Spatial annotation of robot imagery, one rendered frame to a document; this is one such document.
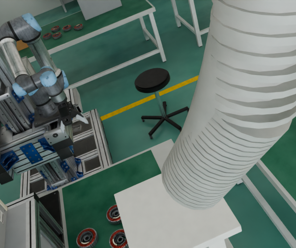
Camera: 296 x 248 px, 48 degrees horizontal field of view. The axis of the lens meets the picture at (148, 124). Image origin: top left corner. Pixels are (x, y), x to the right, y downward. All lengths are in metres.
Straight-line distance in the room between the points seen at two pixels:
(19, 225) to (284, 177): 1.30
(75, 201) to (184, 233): 1.03
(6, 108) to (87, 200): 0.88
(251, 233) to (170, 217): 1.38
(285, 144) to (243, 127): 1.45
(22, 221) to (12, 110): 1.04
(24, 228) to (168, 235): 0.69
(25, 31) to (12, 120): 0.71
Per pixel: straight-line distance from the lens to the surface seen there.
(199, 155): 0.64
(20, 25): 2.05
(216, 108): 0.56
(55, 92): 1.73
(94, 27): 4.16
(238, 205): 2.68
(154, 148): 2.14
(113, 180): 2.07
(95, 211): 1.98
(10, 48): 1.98
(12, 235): 1.63
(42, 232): 1.66
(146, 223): 1.25
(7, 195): 3.69
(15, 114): 2.51
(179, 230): 1.20
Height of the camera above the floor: 2.21
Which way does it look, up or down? 39 degrees down
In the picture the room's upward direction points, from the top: 21 degrees counter-clockwise
